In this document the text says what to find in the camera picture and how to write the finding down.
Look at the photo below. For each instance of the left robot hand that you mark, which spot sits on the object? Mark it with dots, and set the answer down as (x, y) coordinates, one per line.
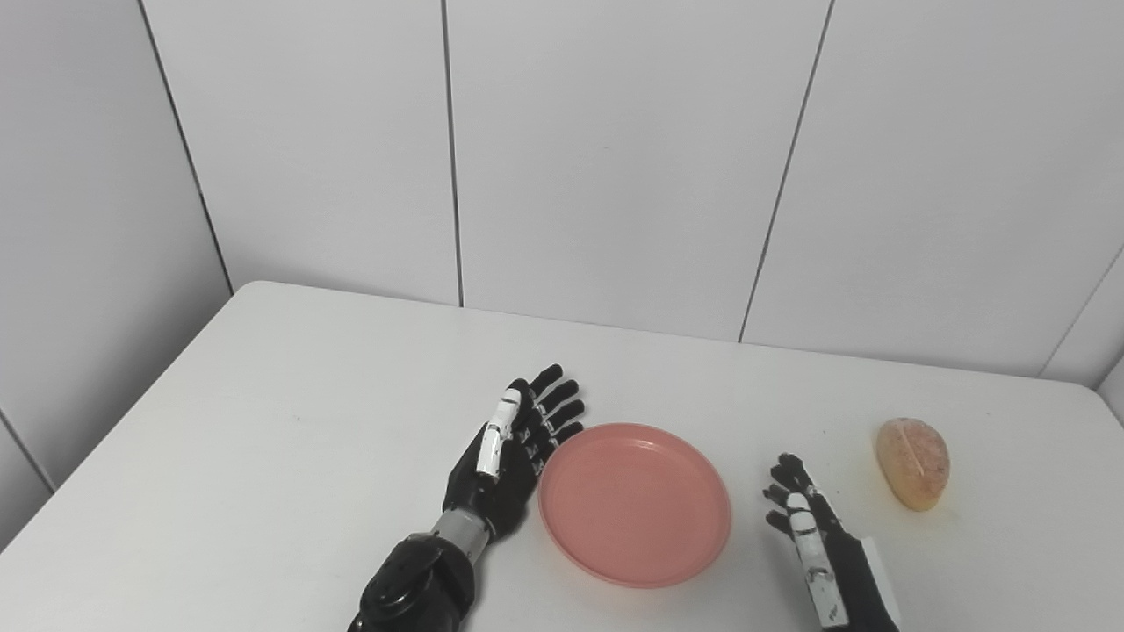
(509, 456)

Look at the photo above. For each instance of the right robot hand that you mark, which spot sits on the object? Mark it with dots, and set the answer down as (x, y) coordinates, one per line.
(821, 549)

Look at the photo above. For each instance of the bread roll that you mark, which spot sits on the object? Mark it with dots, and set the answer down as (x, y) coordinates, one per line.
(913, 463)

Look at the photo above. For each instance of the pink plate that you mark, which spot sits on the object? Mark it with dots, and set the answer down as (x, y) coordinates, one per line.
(634, 505)

